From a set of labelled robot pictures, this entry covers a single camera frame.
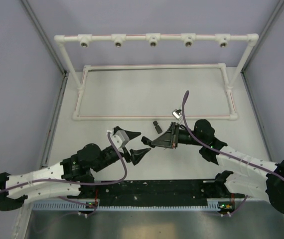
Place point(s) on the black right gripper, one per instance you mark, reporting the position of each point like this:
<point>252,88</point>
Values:
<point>170,139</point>

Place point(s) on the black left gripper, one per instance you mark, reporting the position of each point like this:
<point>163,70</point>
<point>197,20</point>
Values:
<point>136,155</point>

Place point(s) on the small black water faucet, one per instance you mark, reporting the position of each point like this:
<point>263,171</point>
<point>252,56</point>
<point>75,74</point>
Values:
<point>157,127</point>

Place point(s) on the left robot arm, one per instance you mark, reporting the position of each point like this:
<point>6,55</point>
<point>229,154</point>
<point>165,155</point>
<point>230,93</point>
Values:
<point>70,177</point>

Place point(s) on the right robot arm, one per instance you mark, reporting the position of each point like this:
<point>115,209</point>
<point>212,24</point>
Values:
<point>242,173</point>

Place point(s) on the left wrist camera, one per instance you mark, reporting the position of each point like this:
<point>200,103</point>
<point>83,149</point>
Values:
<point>118,139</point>

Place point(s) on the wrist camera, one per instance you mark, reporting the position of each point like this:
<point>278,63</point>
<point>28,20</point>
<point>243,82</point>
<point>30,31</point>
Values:
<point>118,139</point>
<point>177,113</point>

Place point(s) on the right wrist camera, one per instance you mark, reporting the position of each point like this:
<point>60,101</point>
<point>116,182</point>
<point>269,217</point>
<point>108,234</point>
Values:
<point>177,113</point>

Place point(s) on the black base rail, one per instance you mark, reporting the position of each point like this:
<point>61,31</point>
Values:
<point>149,193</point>

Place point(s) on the grey slotted cable duct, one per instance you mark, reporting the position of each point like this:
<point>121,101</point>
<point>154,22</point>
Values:
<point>85,206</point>

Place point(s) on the white PVC pipe frame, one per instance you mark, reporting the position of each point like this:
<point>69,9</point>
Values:
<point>188,39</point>

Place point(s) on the left aluminium frame post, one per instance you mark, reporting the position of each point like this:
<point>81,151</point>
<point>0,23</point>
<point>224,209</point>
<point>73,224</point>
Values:
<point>30,13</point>

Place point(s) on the aluminium frame post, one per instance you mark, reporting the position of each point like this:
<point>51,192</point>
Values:
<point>30,13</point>
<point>264,78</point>

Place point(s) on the right aluminium frame post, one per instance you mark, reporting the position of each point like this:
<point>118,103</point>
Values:
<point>264,78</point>

